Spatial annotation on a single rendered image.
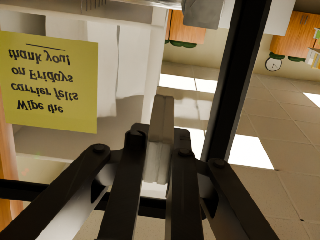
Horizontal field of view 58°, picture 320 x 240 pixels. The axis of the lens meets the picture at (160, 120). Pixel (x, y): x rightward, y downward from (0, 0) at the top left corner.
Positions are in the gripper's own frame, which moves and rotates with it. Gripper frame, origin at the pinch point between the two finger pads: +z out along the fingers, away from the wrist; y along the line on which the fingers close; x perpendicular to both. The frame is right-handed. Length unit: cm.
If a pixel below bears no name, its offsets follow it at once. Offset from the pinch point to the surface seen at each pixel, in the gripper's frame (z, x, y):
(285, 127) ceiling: 300, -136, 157
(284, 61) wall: 528, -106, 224
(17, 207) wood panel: 11.2, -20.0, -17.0
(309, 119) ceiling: 337, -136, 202
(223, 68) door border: 3.5, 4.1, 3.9
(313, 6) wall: 528, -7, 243
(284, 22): 460, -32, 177
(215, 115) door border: 3.5, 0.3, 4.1
